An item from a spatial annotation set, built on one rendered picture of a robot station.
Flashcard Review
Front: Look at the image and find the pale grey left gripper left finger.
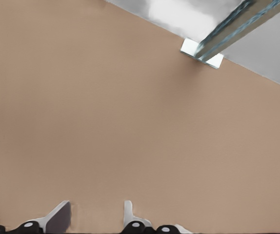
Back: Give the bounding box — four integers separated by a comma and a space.
0, 200, 72, 234

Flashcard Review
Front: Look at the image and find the silver frame post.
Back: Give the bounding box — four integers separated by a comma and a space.
180, 0, 280, 69

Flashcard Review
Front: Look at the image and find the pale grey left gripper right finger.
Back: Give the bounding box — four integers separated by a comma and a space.
121, 200, 192, 234

